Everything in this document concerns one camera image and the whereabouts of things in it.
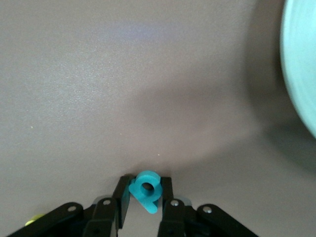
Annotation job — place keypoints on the yellow foam letter u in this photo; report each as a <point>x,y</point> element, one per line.
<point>33,219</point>

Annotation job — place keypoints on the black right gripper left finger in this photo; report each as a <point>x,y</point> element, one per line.
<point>103,217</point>

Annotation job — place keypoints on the teal foam letter p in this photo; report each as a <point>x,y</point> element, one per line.
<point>138,195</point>

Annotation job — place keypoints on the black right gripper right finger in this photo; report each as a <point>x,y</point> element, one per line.
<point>177,217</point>

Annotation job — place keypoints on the green plate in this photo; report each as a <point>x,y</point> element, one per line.
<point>301,61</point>

